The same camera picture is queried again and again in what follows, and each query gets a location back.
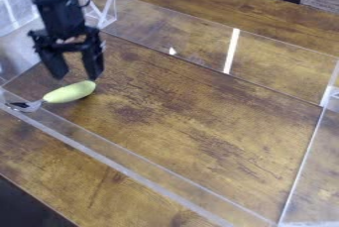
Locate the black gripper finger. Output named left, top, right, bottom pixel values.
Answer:
left=82, top=46, right=104, bottom=80
left=38, top=50, right=69, bottom=80

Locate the clear acrylic enclosure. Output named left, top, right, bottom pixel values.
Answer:
left=0, top=0, right=339, bottom=227

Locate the green handled metal spoon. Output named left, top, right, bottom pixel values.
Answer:
left=5, top=80, right=96, bottom=113

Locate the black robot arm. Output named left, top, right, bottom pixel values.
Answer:
left=28, top=0, right=104, bottom=80

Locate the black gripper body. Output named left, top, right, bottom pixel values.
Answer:
left=28, top=26, right=104, bottom=54

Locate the clear acrylic corner bracket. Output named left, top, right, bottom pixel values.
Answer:
left=84, top=0, right=117, bottom=29

